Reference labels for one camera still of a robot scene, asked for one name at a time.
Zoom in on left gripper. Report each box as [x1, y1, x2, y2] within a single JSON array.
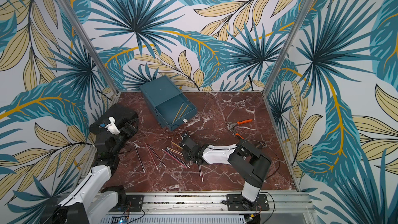
[[111, 118, 138, 155]]

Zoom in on teal top drawer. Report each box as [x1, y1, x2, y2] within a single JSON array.
[[154, 93, 198, 131]]

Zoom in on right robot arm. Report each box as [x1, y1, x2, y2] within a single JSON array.
[[179, 133, 272, 204]]

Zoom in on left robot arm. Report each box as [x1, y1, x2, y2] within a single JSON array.
[[39, 115, 138, 224]]

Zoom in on teal three-drawer cabinet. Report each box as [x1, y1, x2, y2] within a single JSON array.
[[140, 76, 182, 120]]

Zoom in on black cloth cover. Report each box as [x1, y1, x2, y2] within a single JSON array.
[[89, 104, 138, 135]]

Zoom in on green circuit board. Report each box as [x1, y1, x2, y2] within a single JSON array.
[[110, 216, 129, 224]]

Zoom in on orange handled pliers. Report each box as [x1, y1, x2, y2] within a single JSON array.
[[226, 119, 254, 140]]

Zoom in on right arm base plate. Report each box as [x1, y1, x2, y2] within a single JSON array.
[[221, 194, 270, 212]]

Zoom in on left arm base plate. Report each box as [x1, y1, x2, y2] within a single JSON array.
[[116, 195, 144, 213]]

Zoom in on aluminium front rail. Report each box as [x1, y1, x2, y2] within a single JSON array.
[[46, 192, 318, 224]]

